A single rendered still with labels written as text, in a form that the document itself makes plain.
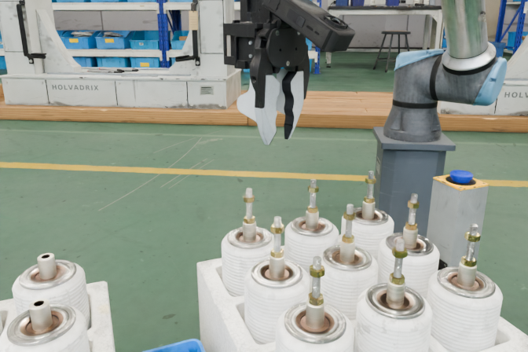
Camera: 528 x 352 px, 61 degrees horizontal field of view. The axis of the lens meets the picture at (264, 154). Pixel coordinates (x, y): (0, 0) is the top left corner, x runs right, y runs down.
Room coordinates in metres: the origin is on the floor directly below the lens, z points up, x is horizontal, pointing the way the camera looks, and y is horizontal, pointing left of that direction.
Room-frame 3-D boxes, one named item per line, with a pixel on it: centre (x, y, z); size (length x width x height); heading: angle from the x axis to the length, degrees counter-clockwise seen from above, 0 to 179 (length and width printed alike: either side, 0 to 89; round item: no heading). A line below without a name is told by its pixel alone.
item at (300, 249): (0.72, -0.09, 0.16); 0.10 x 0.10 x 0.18
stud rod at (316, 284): (0.46, -0.06, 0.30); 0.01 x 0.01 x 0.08
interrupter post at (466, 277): (0.55, -0.28, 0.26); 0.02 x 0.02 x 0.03
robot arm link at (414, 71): (1.19, -0.41, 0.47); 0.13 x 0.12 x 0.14; 46
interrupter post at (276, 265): (0.57, -0.02, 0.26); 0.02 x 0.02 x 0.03
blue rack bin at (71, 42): (5.79, 2.27, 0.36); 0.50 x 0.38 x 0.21; 174
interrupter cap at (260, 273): (0.57, -0.02, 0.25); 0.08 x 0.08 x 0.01
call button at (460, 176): (0.79, -0.37, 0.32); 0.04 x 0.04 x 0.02
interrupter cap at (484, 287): (0.55, -0.28, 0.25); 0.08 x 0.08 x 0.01
